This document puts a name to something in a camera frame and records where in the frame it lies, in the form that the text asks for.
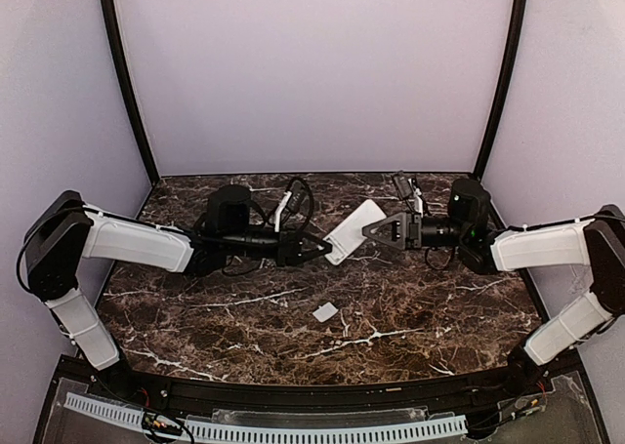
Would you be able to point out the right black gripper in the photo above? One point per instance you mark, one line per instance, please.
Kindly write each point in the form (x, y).
(412, 230)

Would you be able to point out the white remote control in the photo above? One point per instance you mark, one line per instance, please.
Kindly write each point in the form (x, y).
(347, 236)

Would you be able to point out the right black frame post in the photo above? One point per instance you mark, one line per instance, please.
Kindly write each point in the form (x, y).
(502, 87)

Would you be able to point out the white slotted cable duct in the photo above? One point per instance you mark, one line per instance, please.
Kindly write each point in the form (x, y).
(230, 426)

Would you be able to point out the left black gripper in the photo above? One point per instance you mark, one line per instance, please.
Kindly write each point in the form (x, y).
(284, 249)

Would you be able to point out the left black frame post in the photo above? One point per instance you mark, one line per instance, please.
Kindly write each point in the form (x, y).
(126, 87)

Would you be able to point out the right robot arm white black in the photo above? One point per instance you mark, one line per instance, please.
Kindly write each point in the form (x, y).
(596, 241)

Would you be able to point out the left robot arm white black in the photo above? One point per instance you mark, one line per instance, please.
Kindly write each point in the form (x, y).
(70, 230)

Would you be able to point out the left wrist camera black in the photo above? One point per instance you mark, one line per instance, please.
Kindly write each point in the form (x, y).
(296, 198)

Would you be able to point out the white battery cover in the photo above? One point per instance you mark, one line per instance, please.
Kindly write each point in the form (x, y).
(325, 312)

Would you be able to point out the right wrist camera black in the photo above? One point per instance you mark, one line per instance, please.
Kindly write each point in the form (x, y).
(404, 188)

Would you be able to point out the black frame post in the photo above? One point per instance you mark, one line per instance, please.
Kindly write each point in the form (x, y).
(126, 87)
(502, 87)

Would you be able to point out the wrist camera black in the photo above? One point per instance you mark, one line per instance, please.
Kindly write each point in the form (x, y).
(404, 188)
(296, 198)

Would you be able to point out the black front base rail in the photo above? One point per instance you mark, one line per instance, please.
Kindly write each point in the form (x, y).
(559, 408)

